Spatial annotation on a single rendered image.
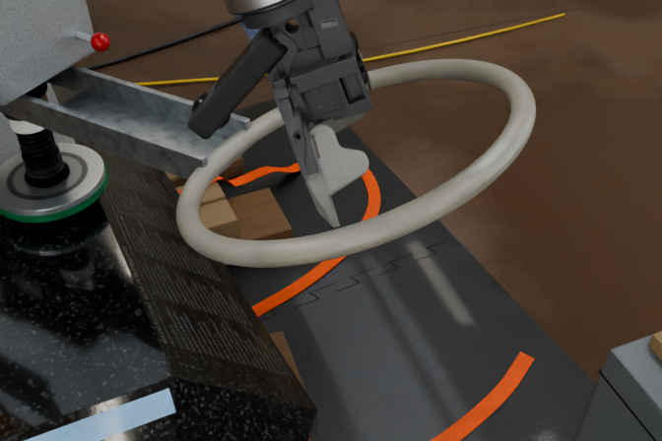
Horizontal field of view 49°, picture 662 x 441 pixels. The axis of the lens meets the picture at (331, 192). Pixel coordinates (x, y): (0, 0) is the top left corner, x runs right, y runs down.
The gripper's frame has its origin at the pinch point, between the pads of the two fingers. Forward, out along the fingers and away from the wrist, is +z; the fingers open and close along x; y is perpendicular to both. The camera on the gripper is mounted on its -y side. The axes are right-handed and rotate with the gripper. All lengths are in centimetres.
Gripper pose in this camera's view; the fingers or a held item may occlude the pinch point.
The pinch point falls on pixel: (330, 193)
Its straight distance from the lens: 73.4
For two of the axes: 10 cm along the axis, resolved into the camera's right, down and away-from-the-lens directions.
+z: 3.4, 8.3, 4.4
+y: 9.4, -2.9, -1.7
